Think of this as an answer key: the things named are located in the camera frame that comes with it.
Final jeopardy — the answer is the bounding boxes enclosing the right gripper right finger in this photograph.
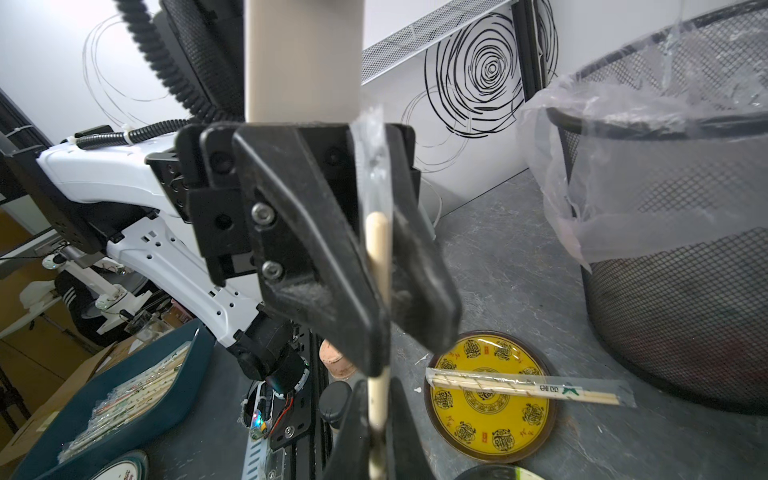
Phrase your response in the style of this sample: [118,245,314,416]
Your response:
[386,378,435,480]

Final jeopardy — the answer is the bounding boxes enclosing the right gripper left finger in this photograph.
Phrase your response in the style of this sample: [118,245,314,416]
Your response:
[323,380,369,480]

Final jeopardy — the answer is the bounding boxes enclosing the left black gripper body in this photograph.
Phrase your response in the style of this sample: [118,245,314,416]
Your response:
[145,122,421,288]

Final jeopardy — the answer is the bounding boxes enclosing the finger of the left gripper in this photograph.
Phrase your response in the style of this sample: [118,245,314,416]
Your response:
[232,125,384,377]
[386,124,462,354]

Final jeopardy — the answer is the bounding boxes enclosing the clear chopstick wrapper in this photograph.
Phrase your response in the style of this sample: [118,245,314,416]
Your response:
[350,106,394,307]

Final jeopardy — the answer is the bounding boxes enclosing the bamboo chopsticks pair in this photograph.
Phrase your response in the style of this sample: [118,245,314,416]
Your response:
[365,211,392,479]

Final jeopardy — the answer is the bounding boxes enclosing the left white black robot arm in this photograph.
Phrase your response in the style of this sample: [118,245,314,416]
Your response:
[8,1,462,391]

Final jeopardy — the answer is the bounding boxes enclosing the wrapped chopsticks on yellow plate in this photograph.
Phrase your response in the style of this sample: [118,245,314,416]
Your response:
[425,368,637,408]

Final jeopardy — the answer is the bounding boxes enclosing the teal tray of chopsticks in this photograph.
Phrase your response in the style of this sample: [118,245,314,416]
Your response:
[12,320,215,479]

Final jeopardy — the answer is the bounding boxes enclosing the black lid spice bottle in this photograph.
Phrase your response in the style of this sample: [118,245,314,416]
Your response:
[318,381,352,430]

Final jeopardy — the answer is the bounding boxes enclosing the yellow patterned plate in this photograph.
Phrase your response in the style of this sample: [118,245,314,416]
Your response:
[424,330,558,464]

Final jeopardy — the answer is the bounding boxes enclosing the pink lid jar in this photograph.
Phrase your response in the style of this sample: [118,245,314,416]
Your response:
[319,339,357,380]

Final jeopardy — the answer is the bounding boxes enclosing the cream plate with flower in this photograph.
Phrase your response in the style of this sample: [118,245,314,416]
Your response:
[455,464,544,480]

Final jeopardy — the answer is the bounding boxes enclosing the cardboard box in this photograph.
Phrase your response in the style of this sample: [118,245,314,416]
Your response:
[1,337,143,478]

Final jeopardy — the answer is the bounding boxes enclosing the black mesh trash bin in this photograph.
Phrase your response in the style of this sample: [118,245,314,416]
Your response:
[547,0,768,415]

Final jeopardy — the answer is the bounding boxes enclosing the clear plastic bin liner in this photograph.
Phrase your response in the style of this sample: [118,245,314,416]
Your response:
[515,1,767,267]

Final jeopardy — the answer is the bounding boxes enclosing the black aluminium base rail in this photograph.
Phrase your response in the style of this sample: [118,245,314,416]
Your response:
[265,326,332,479]

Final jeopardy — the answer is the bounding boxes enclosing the white slotted cable duct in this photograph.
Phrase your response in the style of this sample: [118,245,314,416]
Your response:
[241,435,270,480]

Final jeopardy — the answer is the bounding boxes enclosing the white wire wall shelf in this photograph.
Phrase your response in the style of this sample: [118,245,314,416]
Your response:
[361,1,508,85]

